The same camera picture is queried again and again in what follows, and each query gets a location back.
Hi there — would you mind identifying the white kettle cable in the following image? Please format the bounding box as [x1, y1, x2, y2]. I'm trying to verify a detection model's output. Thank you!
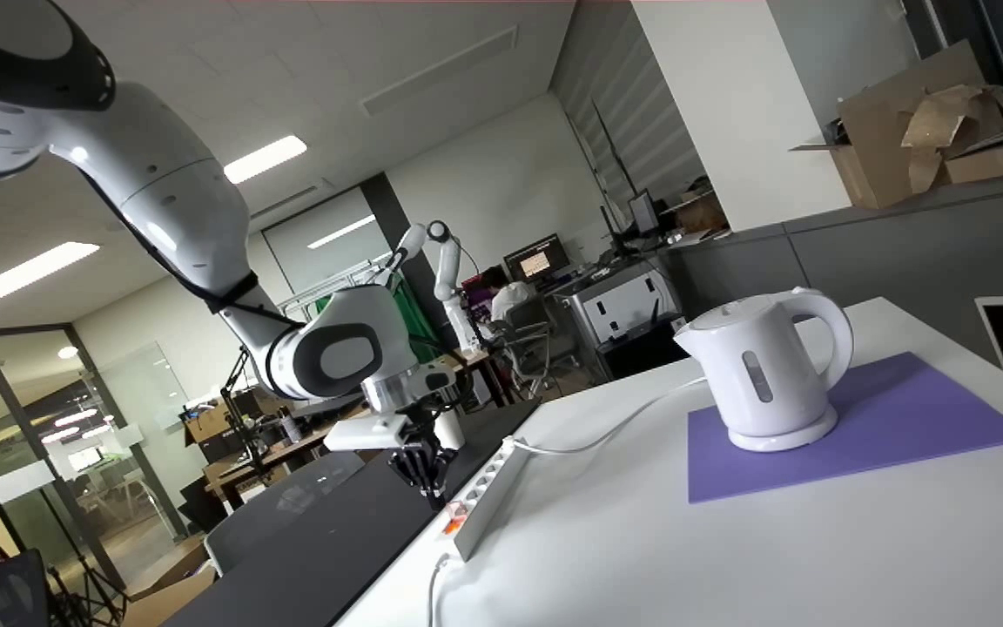
[510, 375, 711, 456]

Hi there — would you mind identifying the person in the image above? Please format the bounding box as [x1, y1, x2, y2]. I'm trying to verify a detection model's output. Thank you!
[479, 265, 541, 330]

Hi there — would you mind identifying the white cup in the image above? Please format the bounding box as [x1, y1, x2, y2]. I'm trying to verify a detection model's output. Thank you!
[434, 409, 467, 450]

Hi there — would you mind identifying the black office chair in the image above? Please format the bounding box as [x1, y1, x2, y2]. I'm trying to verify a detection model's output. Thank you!
[498, 298, 560, 398]

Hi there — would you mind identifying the cardboard box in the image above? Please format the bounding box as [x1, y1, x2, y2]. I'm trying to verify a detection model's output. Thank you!
[121, 533, 219, 627]

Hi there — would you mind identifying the white power strip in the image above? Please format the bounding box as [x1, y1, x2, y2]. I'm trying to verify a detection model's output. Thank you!
[444, 435, 538, 563]

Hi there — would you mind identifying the white electric kettle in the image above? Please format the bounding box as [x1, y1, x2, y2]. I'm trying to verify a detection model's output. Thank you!
[673, 287, 856, 454]

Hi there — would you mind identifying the cluttered wooden desk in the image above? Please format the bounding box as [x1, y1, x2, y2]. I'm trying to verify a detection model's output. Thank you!
[179, 348, 502, 515]

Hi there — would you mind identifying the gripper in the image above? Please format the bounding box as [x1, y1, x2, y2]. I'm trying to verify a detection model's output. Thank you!
[388, 394, 466, 511]

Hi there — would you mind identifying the ceiling light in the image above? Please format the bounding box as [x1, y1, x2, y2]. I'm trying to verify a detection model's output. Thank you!
[0, 241, 102, 320]
[223, 134, 309, 185]
[306, 214, 378, 251]

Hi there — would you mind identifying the black table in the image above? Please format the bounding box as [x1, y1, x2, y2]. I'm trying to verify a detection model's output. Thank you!
[160, 398, 542, 627]

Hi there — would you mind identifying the monitor with lit screen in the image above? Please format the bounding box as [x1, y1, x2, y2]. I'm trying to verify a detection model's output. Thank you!
[502, 233, 571, 285]

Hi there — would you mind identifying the projection screen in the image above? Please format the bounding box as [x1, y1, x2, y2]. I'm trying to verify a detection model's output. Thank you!
[260, 185, 385, 295]

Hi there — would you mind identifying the grey office chair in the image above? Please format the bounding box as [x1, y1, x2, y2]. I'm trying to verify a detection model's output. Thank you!
[203, 450, 368, 577]

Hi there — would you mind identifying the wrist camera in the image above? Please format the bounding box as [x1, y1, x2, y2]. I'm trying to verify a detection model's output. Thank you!
[324, 415, 413, 453]

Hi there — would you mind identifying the large office printer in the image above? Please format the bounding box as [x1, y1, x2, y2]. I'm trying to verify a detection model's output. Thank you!
[552, 256, 690, 381]

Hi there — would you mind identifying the purple mat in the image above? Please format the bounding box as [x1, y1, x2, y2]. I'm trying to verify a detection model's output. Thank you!
[686, 351, 1003, 505]

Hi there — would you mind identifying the green cloth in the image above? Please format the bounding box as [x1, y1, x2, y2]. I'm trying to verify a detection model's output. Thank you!
[308, 277, 443, 365]

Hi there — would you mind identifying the white power strip cable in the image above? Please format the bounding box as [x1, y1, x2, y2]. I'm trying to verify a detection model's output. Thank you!
[427, 552, 468, 627]

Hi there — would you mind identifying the heap of cardboard boxes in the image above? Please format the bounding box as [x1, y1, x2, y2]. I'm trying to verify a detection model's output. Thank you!
[788, 39, 1003, 211]

